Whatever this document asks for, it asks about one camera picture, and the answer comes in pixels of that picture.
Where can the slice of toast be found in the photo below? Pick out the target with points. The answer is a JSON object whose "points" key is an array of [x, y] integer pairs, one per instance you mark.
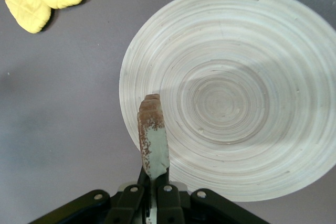
{"points": [[155, 140]]}

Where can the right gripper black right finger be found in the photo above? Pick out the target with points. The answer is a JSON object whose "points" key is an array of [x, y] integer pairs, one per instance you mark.
{"points": [[178, 208]]}

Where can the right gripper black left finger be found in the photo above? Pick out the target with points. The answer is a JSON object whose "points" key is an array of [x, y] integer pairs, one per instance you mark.
{"points": [[126, 208]]}

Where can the round wooden plate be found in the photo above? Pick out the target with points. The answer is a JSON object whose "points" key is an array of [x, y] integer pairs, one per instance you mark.
{"points": [[236, 77]]}

